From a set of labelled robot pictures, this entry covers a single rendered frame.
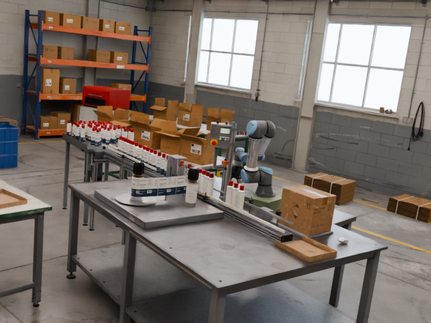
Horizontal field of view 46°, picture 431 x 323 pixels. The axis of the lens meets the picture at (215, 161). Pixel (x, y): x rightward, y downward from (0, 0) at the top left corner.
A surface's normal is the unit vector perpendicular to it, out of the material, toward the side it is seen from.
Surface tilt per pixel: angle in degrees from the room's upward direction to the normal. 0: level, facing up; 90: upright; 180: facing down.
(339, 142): 90
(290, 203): 90
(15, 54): 90
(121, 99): 90
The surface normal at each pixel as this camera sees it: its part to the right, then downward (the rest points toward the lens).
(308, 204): -0.78, 0.04
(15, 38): 0.72, 0.22
